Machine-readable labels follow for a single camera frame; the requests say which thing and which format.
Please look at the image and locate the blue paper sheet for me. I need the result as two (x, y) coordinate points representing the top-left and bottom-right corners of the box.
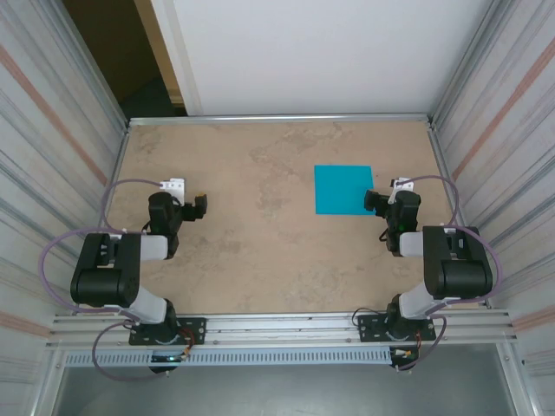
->
(313, 164), (375, 216)

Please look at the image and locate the beige door jamb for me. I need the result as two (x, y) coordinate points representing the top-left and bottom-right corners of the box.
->
(132, 0), (186, 105)

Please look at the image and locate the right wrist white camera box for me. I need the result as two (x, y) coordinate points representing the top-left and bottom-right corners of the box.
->
(388, 176), (416, 205)

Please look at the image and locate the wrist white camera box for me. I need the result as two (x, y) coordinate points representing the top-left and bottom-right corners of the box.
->
(159, 178), (187, 205)
(388, 176), (416, 205)

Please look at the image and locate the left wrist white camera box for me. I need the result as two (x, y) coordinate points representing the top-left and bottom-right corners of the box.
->
(159, 178), (187, 205)

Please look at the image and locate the aluminium side frame rail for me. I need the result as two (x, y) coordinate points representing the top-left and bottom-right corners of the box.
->
(427, 116), (491, 309)
(76, 123), (132, 315)

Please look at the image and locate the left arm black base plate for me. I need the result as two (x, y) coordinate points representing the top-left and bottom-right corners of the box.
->
(128, 316), (207, 347)

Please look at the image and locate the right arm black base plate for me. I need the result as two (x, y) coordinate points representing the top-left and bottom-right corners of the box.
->
(357, 312), (437, 343)

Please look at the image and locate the aluminium table edge rail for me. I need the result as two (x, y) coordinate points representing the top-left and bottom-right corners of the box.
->
(127, 113), (435, 128)

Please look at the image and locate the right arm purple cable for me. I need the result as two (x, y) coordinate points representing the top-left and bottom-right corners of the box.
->
(392, 174), (504, 374)

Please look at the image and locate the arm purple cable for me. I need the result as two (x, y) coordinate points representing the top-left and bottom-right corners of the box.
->
(392, 174), (504, 374)
(39, 178), (170, 382)

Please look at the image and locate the corrugated translucent enclosure panel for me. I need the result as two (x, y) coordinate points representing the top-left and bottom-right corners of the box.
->
(0, 0), (131, 416)
(433, 0), (555, 416)

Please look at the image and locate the small circuit board with wires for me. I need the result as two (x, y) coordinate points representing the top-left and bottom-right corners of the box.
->
(389, 346), (421, 361)
(149, 351), (194, 364)

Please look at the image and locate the long aluminium mounting rail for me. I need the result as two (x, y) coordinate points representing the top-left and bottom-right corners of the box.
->
(45, 308), (519, 350)

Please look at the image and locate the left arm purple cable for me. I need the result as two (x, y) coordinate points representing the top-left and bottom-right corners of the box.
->
(39, 178), (170, 382)

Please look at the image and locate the grey slotted cable duct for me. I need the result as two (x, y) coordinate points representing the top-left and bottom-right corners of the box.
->
(63, 348), (394, 367)

